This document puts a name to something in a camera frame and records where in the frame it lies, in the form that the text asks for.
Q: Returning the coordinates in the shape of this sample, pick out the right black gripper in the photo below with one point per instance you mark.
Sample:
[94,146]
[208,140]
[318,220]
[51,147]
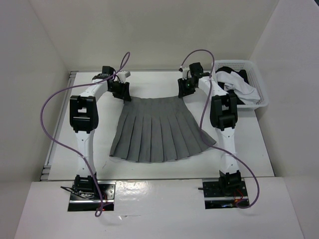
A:
[183,91]

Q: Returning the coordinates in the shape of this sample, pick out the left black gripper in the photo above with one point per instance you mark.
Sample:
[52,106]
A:
[124,93]

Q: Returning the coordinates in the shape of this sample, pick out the grey pleated skirt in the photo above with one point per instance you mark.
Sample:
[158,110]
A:
[158,130]

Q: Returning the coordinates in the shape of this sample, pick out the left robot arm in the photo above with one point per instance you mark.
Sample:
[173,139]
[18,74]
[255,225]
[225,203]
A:
[84,120]

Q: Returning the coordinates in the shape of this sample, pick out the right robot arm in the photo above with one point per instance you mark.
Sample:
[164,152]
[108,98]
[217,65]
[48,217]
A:
[223,117]

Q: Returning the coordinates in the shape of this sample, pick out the black skirt in basket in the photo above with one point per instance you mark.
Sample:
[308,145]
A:
[242,73]

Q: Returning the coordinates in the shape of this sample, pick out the white skirt in basket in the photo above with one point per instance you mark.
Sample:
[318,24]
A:
[234,82]

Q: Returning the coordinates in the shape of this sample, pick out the white plastic laundry basket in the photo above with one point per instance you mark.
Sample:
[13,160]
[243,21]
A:
[254,79]

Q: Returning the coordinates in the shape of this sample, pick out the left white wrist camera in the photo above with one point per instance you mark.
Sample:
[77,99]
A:
[123,75]

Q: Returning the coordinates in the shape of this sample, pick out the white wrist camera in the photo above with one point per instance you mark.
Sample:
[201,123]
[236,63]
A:
[123,75]
[185,72]

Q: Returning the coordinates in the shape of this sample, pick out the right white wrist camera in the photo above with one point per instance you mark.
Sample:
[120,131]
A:
[185,72]

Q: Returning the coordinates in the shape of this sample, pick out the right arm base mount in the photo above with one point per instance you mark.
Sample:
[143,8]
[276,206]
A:
[214,198]

